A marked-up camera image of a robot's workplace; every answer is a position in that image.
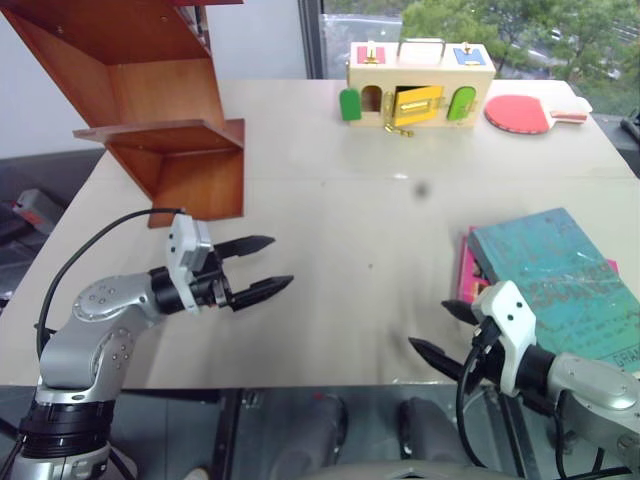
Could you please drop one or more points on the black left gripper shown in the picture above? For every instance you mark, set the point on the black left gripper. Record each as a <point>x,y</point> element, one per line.
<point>212,290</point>

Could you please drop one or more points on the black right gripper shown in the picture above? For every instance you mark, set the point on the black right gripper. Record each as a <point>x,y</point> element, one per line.
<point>487,357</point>

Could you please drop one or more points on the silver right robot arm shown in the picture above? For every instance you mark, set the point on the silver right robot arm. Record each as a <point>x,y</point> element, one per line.
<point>590,385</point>

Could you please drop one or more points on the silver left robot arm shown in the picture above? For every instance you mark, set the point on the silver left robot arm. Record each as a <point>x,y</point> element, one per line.
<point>100,300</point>

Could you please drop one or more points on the pink book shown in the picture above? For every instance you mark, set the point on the pink book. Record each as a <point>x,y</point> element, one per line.
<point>464,272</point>

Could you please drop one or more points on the teal hardcover book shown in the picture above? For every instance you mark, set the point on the teal hardcover book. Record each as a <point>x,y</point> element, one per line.
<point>565,265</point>

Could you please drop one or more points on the wooden shelf unit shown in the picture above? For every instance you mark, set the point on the wooden shelf unit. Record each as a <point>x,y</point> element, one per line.
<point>165,95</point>

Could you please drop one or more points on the grey robot torso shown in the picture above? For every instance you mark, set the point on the grey robot torso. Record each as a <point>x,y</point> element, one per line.
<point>400,472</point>

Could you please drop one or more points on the green arched door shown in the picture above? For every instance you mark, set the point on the green arched door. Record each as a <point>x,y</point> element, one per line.
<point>462,102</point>
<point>350,105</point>

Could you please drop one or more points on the grey and red floor device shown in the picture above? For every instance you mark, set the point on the grey and red floor device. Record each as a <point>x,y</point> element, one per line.
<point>35,207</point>

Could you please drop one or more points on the yellow lock box door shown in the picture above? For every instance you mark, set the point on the yellow lock box door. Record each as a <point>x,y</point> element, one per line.
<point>417,105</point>

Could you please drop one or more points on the red table tennis paddle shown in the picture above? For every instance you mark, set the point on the red table tennis paddle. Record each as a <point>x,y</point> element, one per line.
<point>515,112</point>

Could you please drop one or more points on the wooden lock box toy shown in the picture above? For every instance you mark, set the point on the wooden lock box toy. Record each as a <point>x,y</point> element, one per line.
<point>400,72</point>

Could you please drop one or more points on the black object beside table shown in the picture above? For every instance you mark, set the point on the black object beside table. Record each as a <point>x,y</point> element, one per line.
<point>632,125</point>

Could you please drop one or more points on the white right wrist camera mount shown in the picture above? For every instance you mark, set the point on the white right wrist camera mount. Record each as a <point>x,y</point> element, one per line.
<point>507,310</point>

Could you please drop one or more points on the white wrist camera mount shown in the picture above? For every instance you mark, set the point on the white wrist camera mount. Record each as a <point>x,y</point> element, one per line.
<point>180,245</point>
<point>507,310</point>

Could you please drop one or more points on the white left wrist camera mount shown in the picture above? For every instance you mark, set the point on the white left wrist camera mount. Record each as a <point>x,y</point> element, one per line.
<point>180,245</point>

